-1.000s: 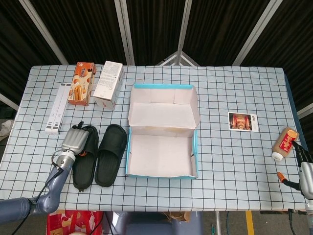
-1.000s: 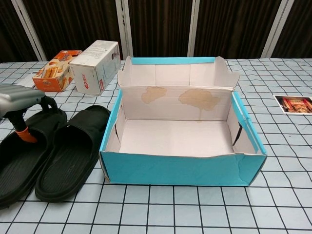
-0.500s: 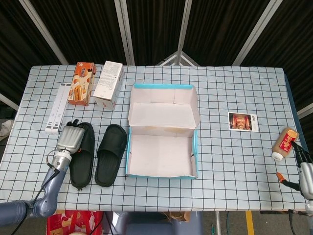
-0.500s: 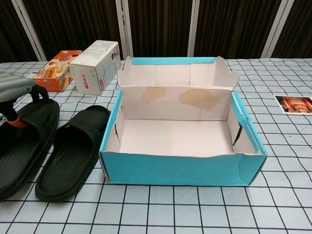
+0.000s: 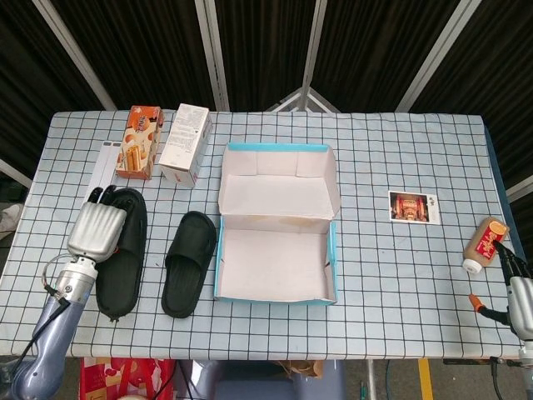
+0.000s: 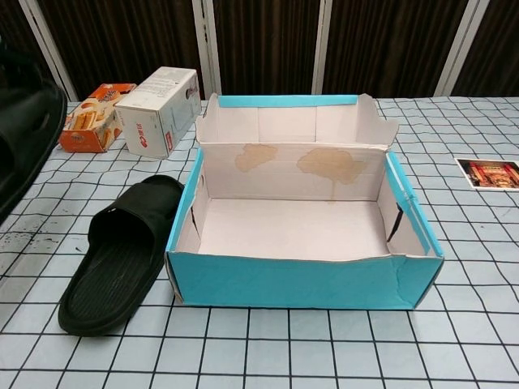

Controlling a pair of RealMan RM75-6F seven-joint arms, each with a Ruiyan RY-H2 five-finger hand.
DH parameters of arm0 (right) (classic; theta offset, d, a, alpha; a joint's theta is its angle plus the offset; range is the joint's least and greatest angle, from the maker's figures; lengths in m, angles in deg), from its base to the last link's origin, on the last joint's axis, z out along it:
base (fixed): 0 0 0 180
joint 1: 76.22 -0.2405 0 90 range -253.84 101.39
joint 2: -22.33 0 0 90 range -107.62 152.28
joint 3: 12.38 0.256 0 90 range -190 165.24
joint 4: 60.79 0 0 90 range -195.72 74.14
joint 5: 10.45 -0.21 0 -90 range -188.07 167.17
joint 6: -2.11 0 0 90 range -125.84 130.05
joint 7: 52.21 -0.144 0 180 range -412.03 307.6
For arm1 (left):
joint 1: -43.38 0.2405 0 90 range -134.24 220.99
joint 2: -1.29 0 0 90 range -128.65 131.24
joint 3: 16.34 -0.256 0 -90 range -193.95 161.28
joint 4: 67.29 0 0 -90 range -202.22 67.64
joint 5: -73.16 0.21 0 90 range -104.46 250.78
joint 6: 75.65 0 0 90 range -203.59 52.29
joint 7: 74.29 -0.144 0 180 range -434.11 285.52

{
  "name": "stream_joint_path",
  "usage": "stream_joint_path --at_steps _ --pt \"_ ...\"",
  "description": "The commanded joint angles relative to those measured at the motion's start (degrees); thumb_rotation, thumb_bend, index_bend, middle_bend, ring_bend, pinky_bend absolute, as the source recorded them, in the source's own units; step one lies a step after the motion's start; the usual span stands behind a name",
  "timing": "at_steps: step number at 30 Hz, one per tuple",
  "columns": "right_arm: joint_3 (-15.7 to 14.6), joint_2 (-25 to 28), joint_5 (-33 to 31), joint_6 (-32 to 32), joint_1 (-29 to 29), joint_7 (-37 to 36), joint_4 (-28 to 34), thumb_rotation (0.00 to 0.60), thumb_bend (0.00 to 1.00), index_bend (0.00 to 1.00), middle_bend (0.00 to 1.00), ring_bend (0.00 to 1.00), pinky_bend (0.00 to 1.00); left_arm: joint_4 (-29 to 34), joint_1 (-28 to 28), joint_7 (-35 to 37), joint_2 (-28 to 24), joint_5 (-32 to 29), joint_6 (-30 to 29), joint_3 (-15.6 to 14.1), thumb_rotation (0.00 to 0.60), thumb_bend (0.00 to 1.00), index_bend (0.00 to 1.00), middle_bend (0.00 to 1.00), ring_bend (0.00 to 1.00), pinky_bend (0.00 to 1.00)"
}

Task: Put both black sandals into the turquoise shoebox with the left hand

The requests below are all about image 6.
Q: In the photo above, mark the blue cardboard shoe box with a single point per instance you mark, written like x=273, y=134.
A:
x=292, y=279

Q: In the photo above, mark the black rubber slipper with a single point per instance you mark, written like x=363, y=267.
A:
x=28, y=133
x=121, y=227

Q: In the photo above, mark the white carton box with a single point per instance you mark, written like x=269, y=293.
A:
x=146, y=125

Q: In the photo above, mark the orange biscuit box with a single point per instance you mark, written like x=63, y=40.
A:
x=87, y=129

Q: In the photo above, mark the blue checkered tablecloth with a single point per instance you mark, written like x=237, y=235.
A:
x=284, y=348

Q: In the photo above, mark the photo postcard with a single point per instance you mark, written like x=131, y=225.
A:
x=490, y=173

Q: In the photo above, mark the silver partition frame post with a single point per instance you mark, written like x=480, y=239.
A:
x=204, y=48
x=323, y=48
x=48, y=48
x=462, y=48

